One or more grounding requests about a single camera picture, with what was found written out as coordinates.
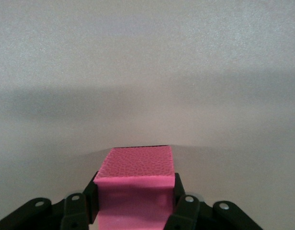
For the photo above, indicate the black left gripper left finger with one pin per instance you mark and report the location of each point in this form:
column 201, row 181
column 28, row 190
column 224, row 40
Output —
column 78, row 208

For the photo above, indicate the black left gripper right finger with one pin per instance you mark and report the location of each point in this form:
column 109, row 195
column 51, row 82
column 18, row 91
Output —
column 185, row 210

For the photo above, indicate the red foam block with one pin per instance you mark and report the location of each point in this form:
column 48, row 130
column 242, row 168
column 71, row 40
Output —
column 138, row 187

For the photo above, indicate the brown table cover sheet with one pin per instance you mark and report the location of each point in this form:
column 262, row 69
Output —
column 138, row 72

